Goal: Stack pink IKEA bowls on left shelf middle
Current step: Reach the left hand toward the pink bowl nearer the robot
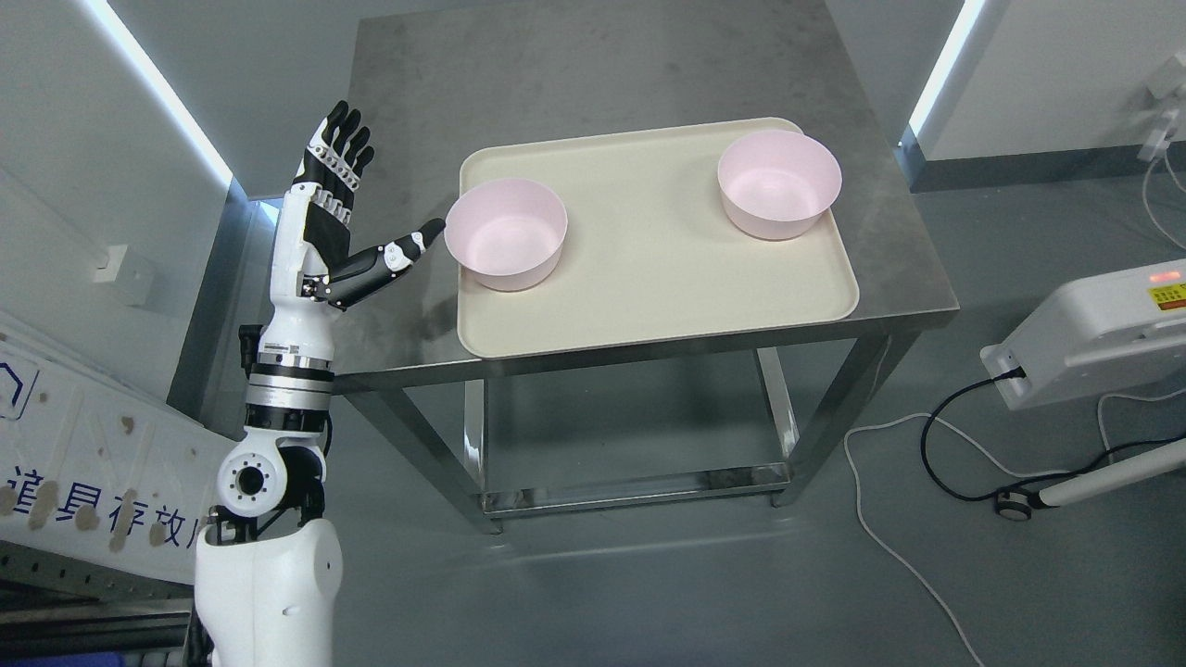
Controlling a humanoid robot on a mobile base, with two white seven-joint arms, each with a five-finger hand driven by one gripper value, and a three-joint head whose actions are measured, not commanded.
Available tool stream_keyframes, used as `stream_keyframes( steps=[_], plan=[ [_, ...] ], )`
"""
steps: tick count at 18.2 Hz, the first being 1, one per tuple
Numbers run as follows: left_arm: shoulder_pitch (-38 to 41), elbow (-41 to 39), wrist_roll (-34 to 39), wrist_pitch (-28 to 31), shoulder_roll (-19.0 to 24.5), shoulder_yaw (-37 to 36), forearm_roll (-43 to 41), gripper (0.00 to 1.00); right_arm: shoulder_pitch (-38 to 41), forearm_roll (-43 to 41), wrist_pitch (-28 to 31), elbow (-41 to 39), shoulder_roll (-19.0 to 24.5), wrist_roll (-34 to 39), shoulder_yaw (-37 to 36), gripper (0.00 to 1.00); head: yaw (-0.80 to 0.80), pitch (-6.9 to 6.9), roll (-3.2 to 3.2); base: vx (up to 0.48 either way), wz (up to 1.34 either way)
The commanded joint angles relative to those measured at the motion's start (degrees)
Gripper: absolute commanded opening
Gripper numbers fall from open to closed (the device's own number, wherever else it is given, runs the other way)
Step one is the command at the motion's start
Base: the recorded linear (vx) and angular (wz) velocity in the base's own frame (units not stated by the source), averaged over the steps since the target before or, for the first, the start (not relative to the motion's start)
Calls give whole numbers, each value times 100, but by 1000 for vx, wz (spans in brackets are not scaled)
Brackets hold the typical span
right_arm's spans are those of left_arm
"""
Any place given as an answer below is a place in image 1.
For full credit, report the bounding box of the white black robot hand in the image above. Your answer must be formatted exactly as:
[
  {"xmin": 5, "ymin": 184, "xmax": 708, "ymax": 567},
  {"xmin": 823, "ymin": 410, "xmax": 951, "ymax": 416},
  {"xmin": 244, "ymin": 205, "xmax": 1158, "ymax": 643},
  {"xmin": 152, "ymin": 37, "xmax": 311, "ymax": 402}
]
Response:
[{"xmin": 270, "ymin": 100, "xmax": 446, "ymax": 326}]

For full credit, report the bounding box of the pink bowl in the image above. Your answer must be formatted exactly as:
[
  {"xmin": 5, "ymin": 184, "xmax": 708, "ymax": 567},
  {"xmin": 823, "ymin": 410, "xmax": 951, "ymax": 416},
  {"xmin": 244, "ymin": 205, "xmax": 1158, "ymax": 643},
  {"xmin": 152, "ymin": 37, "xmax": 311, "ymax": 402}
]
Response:
[
  {"xmin": 716, "ymin": 131, "xmax": 843, "ymax": 241},
  {"xmin": 444, "ymin": 178, "xmax": 569, "ymax": 292}
]

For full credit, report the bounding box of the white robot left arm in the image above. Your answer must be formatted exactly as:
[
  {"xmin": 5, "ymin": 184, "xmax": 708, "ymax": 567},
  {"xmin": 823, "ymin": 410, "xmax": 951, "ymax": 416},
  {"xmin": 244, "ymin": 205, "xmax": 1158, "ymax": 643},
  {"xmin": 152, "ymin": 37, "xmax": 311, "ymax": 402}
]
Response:
[{"xmin": 185, "ymin": 324, "xmax": 344, "ymax": 666}]

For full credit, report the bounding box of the stainless steel table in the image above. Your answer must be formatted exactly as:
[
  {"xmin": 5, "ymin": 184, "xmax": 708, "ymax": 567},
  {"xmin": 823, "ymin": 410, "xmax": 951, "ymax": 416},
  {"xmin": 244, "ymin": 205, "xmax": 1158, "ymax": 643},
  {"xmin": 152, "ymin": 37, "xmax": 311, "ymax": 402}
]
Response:
[{"xmin": 334, "ymin": 1, "xmax": 959, "ymax": 535}]

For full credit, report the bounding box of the white sign board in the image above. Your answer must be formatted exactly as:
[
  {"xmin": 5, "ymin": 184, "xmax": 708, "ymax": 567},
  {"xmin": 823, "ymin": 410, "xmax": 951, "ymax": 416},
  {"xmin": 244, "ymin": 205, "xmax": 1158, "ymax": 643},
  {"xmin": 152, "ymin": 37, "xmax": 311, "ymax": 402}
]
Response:
[{"xmin": 1, "ymin": 315, "xmax": 232, "ymax": 585}]

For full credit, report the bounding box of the cream plastic tray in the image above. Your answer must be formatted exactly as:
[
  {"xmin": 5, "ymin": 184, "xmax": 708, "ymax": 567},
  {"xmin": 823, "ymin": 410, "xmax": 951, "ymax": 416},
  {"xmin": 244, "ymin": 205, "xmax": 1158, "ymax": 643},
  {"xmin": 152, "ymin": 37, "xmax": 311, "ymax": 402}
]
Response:
[{"xmin": 457, "ymin": 117, "xmax": 859, "ymax": 358}]

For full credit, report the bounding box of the caster wheel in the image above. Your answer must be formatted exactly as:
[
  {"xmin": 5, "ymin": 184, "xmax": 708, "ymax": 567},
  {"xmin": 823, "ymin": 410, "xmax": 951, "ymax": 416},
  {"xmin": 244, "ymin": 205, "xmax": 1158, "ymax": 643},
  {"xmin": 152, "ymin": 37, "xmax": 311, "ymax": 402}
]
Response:
[{"xmin": 991, "ymin": 491, "xmax": 1033, "ymax": 522}]

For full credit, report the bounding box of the white machine on stand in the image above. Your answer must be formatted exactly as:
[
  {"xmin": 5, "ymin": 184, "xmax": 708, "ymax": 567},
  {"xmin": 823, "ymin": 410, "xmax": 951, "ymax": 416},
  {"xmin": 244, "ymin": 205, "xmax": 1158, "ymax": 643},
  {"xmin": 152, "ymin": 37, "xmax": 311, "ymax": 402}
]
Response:
[{"xmin": 978, "ymin": 260, "xmax": 1185, "ymax": 409}]

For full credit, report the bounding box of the white wall socket box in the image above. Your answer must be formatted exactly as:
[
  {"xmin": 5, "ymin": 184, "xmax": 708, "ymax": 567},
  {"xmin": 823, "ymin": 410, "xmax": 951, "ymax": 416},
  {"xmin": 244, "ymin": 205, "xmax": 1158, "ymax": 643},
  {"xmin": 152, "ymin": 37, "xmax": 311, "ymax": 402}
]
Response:
[{"xmin": 93, "ymin": 244, "xmax": 157, "ymax": 309}]

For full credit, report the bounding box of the white floor cable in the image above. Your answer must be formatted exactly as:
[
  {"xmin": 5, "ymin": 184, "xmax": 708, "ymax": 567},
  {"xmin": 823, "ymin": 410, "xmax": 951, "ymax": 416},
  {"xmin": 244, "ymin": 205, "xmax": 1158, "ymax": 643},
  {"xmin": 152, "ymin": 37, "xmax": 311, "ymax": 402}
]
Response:
[{"xmin": 842, "ymin": 389, "xmax": 1186, "ymax": 667}]

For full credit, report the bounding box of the black power cable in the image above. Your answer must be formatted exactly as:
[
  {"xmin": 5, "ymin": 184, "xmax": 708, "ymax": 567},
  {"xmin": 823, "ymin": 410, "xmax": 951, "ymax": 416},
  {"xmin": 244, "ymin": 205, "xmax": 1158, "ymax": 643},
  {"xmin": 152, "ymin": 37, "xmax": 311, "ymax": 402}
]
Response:
[{"xmin": 920, "ymin": 369, "xmax": 1186, "ymax": 502}]

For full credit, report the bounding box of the white wall charger plug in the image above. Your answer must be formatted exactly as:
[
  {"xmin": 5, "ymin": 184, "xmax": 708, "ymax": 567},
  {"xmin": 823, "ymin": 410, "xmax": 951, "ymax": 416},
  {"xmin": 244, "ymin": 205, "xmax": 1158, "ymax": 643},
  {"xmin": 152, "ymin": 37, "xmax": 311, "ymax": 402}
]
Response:
[{"xmin": 1139, "ymin": 50, "xmax": 1185, "ymax": 164}]

